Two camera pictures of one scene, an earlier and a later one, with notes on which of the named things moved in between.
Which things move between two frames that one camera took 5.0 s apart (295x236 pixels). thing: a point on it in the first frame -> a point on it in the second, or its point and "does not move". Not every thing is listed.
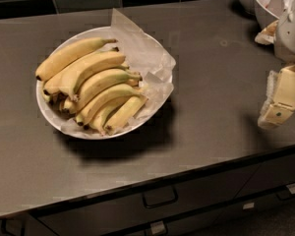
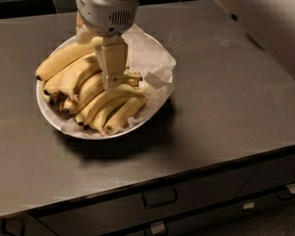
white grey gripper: [291, 36] -> [103, 15]
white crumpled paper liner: [154, 65] does not move
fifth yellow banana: [101, 116] does not move
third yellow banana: [103, 83] does not move
